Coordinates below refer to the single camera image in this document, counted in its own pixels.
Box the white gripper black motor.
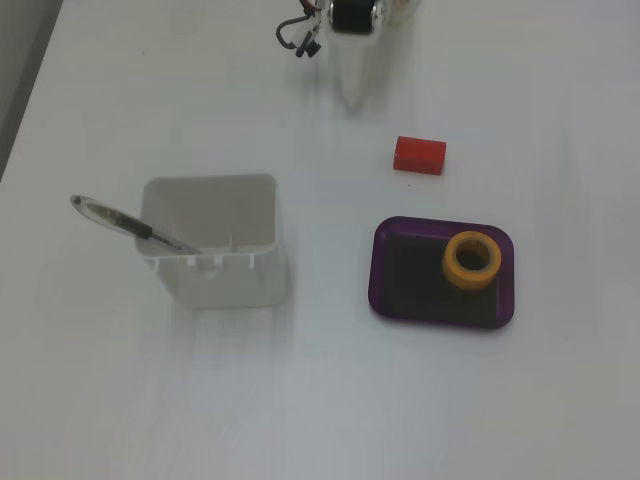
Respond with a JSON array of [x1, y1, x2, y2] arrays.
[[322, 0, 389, 112]]

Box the yellow tape roll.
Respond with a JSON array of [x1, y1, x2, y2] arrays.
[[441, 230, 503, 292]]

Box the red rectangular block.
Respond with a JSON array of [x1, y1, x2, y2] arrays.
[[392, 135, 447, 177]]

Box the purple tray with black base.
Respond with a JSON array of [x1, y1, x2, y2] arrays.
[[367, 215, 516, 333]]

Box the white square plastic container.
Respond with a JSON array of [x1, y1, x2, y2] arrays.
[[135, 173, 289, 309]]

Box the clear black ballpoint pen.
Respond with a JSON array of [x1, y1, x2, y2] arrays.
[[69, 194, 204, 256]]

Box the grey robot cable bundle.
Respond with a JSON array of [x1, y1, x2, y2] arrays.
[[275, 0, 325, 59]]

